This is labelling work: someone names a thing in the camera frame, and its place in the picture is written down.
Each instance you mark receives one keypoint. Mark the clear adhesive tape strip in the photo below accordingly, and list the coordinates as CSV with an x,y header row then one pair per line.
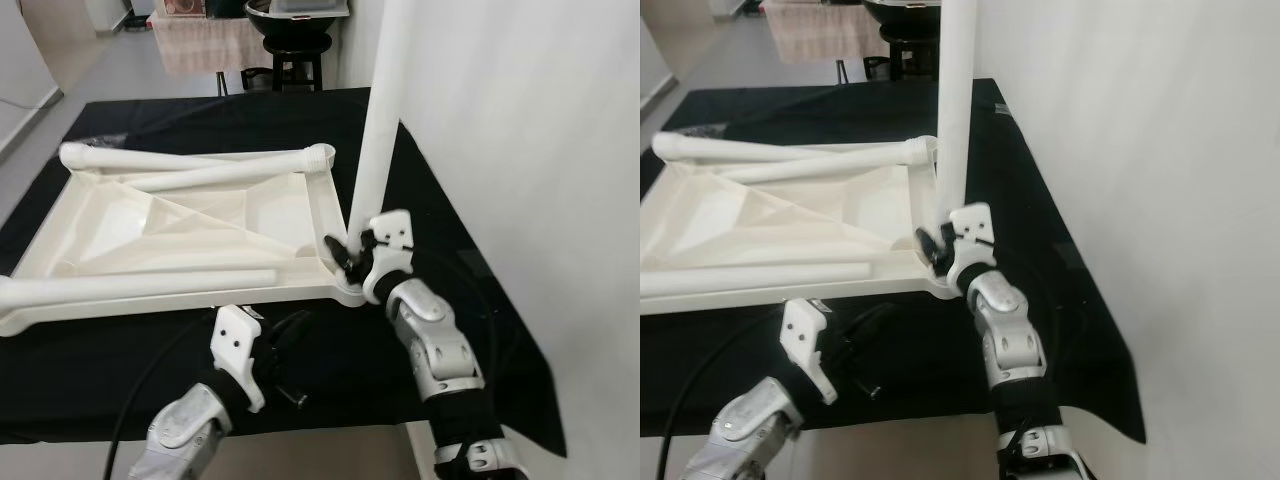
x,y
1002,106
705,128
100,139

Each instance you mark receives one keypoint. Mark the grey tray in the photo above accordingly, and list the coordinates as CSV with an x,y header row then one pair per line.
x,y
310,5

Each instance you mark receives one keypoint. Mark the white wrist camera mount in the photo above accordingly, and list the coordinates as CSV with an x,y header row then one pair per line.
x,y
237,345
805,340
972,228
390,235

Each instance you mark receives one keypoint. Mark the white plastic table top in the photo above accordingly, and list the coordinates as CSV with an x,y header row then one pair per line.
x,y
800,225
200,230

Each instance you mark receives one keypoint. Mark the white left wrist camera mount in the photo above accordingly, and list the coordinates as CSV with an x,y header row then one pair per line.
x,y
805,340
237,345

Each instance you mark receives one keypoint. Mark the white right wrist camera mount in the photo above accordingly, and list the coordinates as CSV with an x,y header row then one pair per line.
x,y
972,228
390,235

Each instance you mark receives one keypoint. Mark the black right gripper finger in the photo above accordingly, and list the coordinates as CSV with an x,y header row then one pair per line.
x,y
335,250
926,246

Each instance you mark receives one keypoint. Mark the beige checked cloth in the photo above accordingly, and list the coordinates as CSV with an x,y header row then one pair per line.
x,y
205,45
820,30

